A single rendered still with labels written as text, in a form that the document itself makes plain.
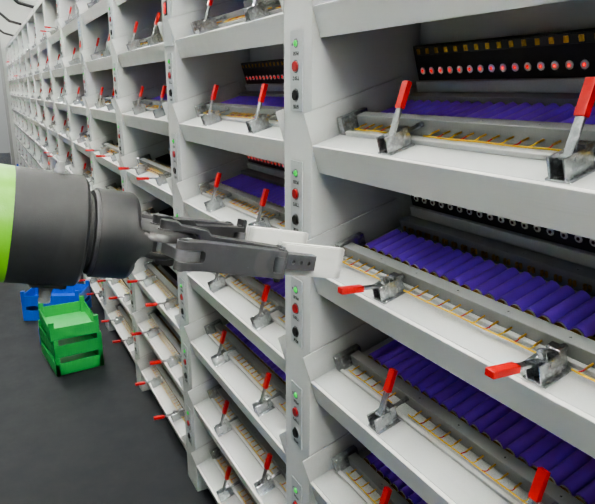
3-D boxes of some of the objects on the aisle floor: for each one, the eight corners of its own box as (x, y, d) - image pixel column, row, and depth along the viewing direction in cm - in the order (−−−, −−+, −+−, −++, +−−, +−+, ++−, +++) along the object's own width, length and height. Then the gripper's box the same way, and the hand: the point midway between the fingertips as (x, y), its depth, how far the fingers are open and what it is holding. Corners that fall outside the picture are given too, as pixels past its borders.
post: (307, 691, 121) (314, -390, 74) (287, 654, 129) (281, -343, 82) (388, 650, 129) (439, -339, 83) (364, 617, 137) (398, -301, 91)
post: (197, 491, 180) (163, -176, 134) (188, 474, 188) (152, -161, 142) (258, 472, 189) (245, -160, 143) (246, 457, 197) (231, -147, 151)
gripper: (64, 248, 59) (274, 265, 70) (99, 311, 42) (368, 320, 53) (74, 173, 57) (286, 203, 69) (114, 206, 41) (385, 239, 52)
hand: (297, 252), depth 60 cm, fingers open, 7 cm apart
